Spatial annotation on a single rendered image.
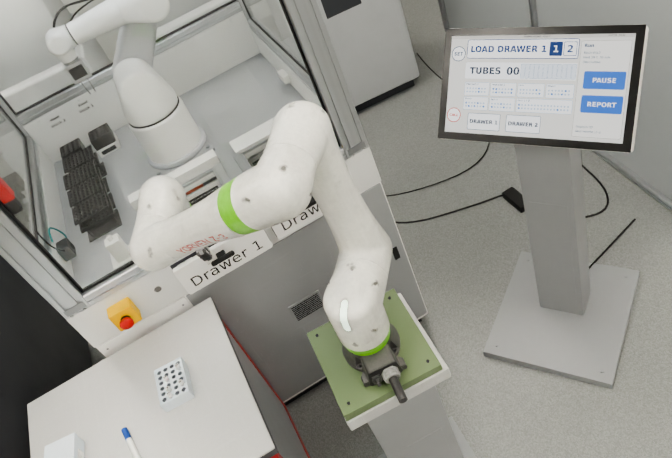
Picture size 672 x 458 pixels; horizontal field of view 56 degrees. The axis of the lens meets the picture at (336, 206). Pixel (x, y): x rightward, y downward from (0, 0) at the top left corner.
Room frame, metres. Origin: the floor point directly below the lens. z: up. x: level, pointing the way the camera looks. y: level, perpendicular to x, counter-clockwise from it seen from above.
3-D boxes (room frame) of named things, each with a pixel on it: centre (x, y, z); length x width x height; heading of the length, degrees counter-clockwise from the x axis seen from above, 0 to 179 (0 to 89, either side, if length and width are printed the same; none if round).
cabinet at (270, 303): (1.93, 0.41, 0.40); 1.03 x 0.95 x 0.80; 100
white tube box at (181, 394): (1.14, 0.61, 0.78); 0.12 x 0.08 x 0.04; 6
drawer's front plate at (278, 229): (1.50, 0.06, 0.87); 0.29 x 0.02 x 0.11; 100
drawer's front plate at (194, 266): (1.43, 0.37, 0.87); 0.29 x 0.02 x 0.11; 100
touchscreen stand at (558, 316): (1.34, -0.62, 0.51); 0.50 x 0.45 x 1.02; 136
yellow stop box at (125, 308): (1.37, 0.70, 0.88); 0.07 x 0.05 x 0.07; 100
